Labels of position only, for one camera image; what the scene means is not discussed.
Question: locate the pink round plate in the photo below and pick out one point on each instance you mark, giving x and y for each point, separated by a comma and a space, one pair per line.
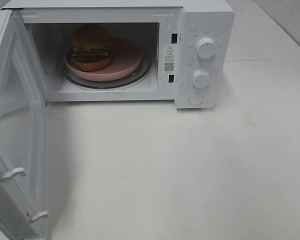
121, 60

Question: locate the white warning label sticker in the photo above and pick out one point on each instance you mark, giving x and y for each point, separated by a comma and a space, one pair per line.
169, 58

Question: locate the upper white dial knob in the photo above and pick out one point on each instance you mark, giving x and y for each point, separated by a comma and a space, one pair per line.
206, 47

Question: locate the toy hamburger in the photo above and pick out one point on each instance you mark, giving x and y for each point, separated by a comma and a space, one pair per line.
90, 48

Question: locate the white microwave door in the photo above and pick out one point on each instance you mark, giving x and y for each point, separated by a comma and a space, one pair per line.
23, 210

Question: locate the round white door button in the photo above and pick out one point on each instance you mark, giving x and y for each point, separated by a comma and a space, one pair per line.
196, 99

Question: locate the glass microwave turntable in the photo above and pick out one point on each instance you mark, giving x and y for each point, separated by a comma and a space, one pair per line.
141, 71

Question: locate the lower white dial knob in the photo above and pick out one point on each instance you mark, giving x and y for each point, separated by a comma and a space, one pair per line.
200, 79

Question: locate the white dial knob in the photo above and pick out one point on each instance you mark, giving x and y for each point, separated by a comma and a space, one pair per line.
200, 79
206, 47

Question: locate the white microwave oven body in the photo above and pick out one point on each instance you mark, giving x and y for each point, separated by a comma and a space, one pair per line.
148, 23

